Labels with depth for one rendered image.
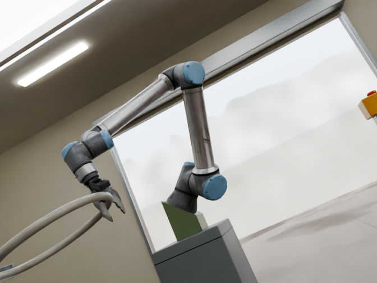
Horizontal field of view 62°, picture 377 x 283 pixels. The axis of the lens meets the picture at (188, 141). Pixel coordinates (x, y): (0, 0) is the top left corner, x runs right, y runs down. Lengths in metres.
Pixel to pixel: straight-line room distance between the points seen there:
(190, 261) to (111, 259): 4.91
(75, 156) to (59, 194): 5.73
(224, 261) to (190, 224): 0.28
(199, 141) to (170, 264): 0.66
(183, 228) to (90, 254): 5.08
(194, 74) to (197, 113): 0.20
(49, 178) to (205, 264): 5.86
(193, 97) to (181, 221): 0.69
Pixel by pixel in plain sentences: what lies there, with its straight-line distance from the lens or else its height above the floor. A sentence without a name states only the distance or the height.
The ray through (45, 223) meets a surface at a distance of 1.07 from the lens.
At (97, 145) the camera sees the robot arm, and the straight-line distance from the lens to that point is 1.42.
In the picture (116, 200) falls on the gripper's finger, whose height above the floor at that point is 1.11.
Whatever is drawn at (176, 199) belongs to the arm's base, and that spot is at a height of 1.07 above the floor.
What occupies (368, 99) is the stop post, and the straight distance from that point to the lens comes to 1.49.
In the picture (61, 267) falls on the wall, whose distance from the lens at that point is 7.22.
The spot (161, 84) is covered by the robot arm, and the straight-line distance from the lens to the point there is 1.68.
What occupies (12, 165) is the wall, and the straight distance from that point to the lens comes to 7.96.
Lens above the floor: 0.90
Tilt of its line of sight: 14 degrees up
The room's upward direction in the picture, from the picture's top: 24 degrees counter-clockwise
